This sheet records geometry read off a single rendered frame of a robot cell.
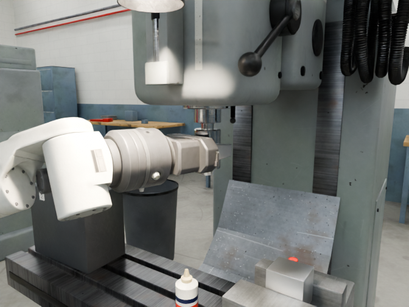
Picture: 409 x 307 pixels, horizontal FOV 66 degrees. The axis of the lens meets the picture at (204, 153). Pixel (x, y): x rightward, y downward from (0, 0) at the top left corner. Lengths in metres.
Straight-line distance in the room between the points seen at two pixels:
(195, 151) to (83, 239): 0.41
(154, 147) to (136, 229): 2.11
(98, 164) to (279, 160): 0.59
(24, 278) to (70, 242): 0.15
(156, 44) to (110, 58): 6.83
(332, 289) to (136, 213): 2.03
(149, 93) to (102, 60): 6.96
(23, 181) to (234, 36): 0.34
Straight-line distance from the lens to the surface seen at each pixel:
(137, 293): 0.75
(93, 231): 0.81
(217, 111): 0.54
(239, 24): 0.45
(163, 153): 0.45
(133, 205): 2.47
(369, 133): 0.84
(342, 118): 0.85
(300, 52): 0.61
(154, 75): 0.45
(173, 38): 0.46
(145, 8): 0.42
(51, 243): 0.92
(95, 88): 7.65
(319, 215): 0.88
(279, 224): 0.90
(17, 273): 0.97
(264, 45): 0.44
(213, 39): 0.45
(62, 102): 7.81
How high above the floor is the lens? 1.32
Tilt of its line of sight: 10 degrees down
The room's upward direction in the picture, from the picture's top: straight up
